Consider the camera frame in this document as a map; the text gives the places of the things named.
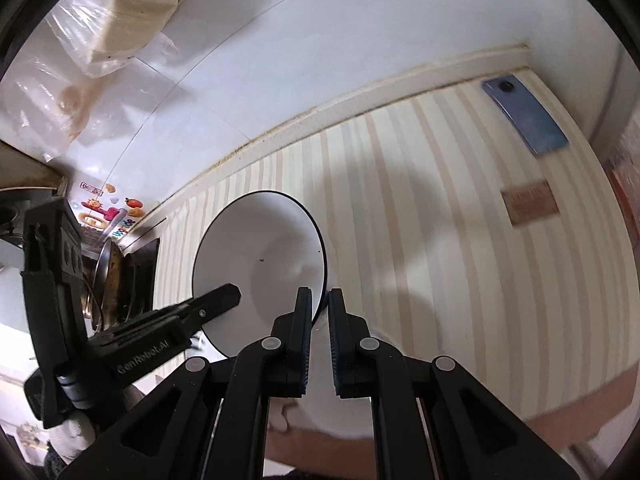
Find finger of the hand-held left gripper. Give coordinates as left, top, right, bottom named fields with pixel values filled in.
left=91, top=283, right=242, bottom=344

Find black gas stove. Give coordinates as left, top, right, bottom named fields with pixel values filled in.
left=120, top=237, right=161, bottom=321

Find dark wok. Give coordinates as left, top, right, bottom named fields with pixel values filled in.
left=82, top=237, right=126, bottom=331

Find beige food block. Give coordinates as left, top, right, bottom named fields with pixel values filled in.
left=85, top=0, right=181, bottom=63

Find white bowl red floral print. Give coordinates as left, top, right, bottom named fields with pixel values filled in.
left=267, top=317, right=448, bottom=436

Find blue smartphone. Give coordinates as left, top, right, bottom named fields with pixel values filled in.
left=481, top=74, right=571, bottom=158

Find person's left hand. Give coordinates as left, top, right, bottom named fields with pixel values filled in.
left=47, top=410, right=101, bottom=463

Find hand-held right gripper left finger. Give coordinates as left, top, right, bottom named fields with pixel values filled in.
left=57, top=286, right=315, bottom=480

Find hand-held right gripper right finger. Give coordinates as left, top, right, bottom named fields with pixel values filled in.
left=327, top=287, right=581, bottom=480

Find colourful wall stickers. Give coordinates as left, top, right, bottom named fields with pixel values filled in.
left=67, top=180, right=148, bottom=241

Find small brown card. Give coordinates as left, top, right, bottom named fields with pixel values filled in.
left=500, top=180, right=560, bottom=228

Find white bowl dark rim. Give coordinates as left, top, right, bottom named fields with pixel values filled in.
left=191, top=190, right=328, bottom=361

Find large clear plastic bag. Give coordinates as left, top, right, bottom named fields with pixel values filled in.
left=45, top=0, right=193, bottom=78

